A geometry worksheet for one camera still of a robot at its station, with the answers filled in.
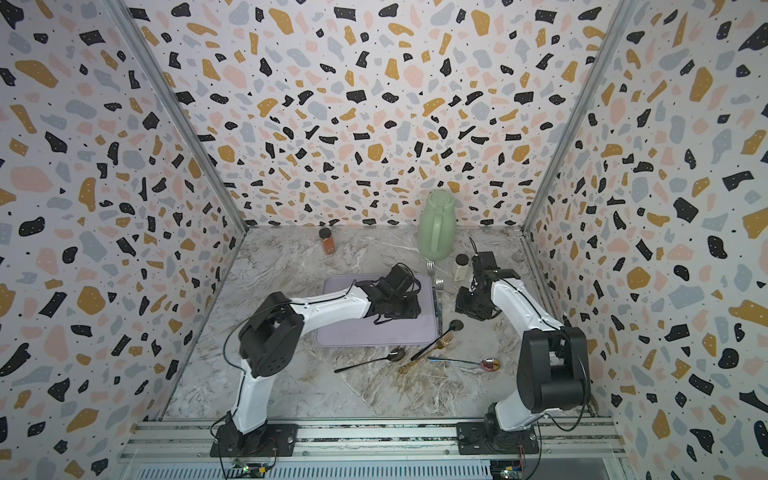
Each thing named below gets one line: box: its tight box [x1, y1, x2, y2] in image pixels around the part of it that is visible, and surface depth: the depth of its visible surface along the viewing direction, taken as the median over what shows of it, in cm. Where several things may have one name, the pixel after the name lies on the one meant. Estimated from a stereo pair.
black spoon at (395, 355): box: [333, 348, 405, 373], surface depth 89 cm
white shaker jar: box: [454, 253, 469, 282], surface depth 103 cm
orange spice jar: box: [319, 228, 336, 255], surface depth 112 cm
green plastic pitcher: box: [417, 190, 457, 260], surface depth 99 cm
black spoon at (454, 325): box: [410, 319, 464, 361], surface depth 97 cm
